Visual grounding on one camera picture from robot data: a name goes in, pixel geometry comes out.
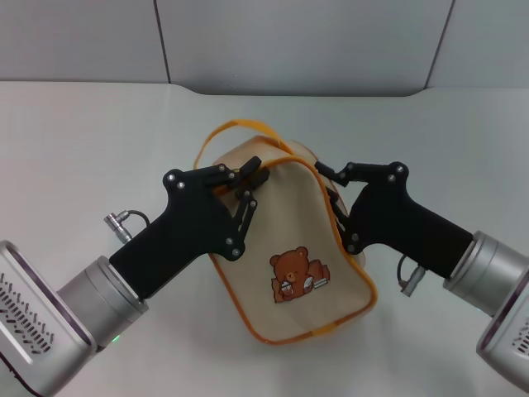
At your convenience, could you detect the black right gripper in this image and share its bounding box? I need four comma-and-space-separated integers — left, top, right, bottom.
314, 160, 474, 280

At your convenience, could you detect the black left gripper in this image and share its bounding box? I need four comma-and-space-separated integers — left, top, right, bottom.
108, 155, 271, 300

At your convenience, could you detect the beige food bag orange trim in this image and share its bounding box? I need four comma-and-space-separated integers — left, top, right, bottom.
193, 118, 379, 345

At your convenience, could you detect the left gripper metal cable connector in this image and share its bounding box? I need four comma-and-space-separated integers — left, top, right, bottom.
102, 209, 150, 242

